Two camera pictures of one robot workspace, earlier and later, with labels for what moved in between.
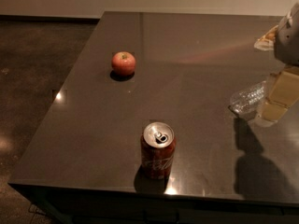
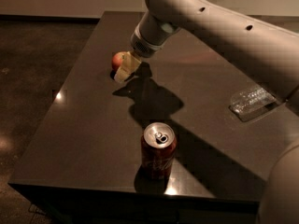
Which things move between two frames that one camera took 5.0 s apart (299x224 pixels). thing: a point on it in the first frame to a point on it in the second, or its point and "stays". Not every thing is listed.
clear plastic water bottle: (249, 100) stays
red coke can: (158, 144) stays
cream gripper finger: (283, 93) to (129, 64)
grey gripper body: (288, 42) to (142, 48)
